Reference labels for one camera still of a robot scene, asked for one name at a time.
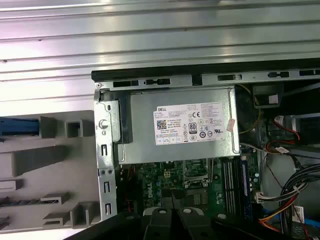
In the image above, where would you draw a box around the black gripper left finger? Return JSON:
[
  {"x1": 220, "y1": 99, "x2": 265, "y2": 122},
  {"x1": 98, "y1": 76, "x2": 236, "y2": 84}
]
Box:
[{"x1": 79, "y1": 189, "x2": 177, "y2": 240}]

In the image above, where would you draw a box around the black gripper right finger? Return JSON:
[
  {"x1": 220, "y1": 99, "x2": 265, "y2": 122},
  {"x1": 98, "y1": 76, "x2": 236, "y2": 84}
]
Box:
[{"x1": 175, "y1": 189, "x2": 286, "y2": 240}]

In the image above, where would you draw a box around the hard disk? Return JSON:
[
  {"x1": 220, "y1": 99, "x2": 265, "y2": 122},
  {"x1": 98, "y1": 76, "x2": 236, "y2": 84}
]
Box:
[{"x1": 0, "y1": 118, "x2": 40, "y2": 138}]

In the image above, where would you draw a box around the metal socket cover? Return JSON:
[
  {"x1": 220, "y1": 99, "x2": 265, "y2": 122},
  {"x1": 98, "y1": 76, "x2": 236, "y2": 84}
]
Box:
[{"x1": 183, "y1": 158, "x2": 216, "y2": 189}]

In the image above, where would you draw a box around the green motherboard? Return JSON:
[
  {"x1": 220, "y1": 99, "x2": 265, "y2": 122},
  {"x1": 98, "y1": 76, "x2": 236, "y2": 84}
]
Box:
[{"x1": 119, "y1": 149, "x2": 263, "y2": 226}]

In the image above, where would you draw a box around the black RAM slot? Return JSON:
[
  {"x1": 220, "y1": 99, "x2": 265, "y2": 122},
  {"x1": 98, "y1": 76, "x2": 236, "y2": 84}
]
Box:
[
  {"x1": 227, "y1": 159, "x2": 235, "y2": 215},
  {"x1": 221, "y1": 159, "x2": 230, "y2": 213},
  {"x1": 233, "y1": 159, "x2": 241, "y2": 216}
]

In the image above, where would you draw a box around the blue RAM stick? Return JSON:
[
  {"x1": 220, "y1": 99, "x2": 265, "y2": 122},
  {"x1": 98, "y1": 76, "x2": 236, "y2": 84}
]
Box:
[{"x1": 239, "y1": 158, "x2": 254, "y2": 222}]

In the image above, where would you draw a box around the grey metal power supply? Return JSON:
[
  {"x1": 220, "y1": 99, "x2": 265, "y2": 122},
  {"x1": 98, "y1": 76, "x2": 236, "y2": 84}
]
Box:
[{"x1": 113, "y1": 86, "x2": 241, "y2": 166}]

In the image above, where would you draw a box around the black metal PC case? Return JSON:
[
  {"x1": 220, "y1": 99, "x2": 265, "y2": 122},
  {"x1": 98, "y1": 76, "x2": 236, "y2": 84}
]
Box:
[{"x1": 91, "y1": 57, "x2": 320, "y2": 240}]

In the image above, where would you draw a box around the metal drive cage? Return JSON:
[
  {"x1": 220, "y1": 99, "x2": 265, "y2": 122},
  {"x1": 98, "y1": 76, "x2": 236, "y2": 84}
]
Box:
[{"x1": 251, "y1": 82, "x2": 320, "y2": 151}]

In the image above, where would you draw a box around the grey plastic parts rack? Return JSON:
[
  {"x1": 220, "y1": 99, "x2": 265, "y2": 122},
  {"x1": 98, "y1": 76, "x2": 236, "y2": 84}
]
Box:
[{"x1": 0, "y1": 109, "x2": 101, "y2": 230}]

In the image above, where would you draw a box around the orange wire bundle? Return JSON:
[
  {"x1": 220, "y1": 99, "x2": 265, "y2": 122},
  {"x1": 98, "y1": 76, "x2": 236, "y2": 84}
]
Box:
[{"x1": 258, "y1": 197, "x2": 298, "y2": 233}]

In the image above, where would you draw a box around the yellow power wire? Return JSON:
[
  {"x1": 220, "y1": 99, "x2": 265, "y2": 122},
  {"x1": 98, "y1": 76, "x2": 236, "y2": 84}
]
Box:
[{"x1": 234, "y1": 84, "x2": 262, "y2": 137}]

